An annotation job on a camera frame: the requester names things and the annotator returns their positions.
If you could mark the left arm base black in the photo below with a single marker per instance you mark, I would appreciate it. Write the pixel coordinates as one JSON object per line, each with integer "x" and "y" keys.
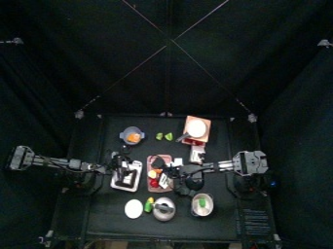
{"x": 86, "y": 185}

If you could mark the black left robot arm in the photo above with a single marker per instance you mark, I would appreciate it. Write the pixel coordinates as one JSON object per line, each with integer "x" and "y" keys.
{"x": 53, "y": 161}

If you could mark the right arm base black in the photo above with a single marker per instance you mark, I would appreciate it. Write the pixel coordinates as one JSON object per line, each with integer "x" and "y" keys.
{"x": 251, "y": 185}

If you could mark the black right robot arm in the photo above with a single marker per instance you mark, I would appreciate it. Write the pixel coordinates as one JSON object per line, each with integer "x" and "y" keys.
{"x": 243, "y": 163}

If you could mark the white sushi with black band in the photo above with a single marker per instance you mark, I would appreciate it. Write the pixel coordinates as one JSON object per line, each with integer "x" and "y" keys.
{"x": 164, "y": 181}

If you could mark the orange toy sushi piece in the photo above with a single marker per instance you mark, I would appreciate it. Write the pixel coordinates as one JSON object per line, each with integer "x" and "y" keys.
{"x": 158, "y": 170}

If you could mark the yellow egg sushi toy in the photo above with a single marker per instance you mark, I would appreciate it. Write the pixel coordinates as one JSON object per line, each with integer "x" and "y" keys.
{"x": 152, "y": 174}

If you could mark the red toy sushi piece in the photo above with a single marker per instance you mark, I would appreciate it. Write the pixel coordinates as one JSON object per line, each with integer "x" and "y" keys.
{"x": 154, "y": 183}

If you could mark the white rectangular tray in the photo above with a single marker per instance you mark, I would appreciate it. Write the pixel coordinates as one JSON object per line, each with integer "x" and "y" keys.
{"x": 138, "y": 175}

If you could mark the small white block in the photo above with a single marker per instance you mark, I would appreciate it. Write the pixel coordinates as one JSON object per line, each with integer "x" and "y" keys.
{"x": 179, "y": 161}

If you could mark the black round pan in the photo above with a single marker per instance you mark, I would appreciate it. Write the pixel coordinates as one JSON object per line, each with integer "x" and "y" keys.
{"x": 195, "y": 184}

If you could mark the pink rectangular tray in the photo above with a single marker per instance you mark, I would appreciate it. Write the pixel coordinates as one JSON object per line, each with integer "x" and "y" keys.
{"x": 150, "y": 189}

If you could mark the white box with black print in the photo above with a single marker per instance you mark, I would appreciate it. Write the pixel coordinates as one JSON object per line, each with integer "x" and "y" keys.
{"x": 199, "y": 154}

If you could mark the orange toy food piece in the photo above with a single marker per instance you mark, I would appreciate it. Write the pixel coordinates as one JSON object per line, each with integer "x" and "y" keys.
{"x": 134, "y": 138}

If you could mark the blue-grey toy pot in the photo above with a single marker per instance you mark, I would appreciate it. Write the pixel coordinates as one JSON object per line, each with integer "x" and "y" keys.
{"x": 132, "y": 135}

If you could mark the green toy lime wedge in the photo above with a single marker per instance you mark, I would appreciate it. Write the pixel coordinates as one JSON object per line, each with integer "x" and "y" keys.
{"x": 160, "y": 136}
{"x": 169, "y": 136}

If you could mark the yellow green toy corn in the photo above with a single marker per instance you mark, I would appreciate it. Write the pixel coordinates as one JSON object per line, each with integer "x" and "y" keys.
{"x": 149, "y": 205}

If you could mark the white flat round plate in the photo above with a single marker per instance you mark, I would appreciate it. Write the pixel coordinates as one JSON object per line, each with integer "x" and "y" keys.
{"x": 133, "y": 208}

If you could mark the red toy food piece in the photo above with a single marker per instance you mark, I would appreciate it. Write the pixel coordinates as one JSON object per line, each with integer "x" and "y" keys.
{"x": 193, "y": 142}

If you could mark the green toy vegetable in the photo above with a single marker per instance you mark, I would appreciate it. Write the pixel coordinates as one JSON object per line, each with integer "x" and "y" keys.
{"x": 201, "y": 202}

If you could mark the silver open pot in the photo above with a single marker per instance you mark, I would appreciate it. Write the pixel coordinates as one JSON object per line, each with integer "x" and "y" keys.
{"x": 203, "y": 205}

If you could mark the white round plate on board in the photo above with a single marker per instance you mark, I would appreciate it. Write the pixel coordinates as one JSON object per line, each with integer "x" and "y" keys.
{"x": 197, "y": 128}

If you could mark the white text label sticker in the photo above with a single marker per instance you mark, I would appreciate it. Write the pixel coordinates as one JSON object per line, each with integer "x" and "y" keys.
{"x": 256, "y": 221}

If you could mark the grey metal frame bracket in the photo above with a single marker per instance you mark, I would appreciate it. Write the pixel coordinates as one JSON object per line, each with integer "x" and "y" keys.
{"x": 324, "y": 42}
{"x": 80, "y": 114}
{"x": 17, "y": 41}
{"x": 252, "y": 117}

